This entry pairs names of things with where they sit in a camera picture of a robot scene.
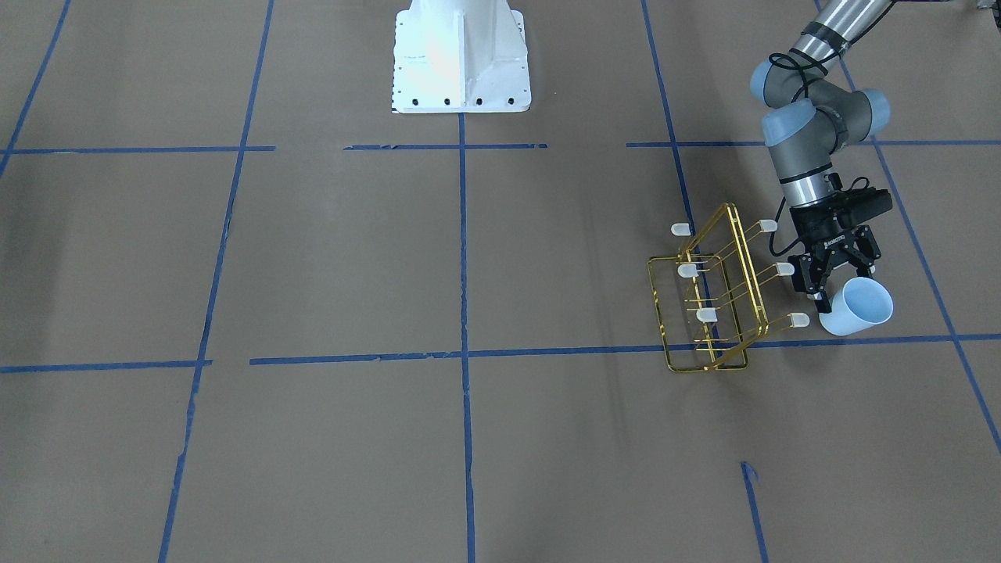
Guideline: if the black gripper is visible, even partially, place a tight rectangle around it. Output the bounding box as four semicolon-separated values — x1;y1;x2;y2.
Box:
788;206;881;314

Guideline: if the light blue plastic cup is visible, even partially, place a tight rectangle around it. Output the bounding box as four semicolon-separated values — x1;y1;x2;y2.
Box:
819;277;895;336

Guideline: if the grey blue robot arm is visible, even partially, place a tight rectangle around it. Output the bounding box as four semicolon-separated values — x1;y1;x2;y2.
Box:
750;1;893;314

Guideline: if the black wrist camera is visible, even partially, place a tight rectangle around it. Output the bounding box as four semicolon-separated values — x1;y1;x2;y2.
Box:
830;176;893;229

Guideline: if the gold wire cup holder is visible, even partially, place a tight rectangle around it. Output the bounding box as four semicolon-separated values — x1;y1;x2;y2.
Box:
646;203;811;374

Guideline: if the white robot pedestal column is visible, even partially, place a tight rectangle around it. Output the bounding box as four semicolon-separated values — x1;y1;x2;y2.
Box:
391;1;532;114

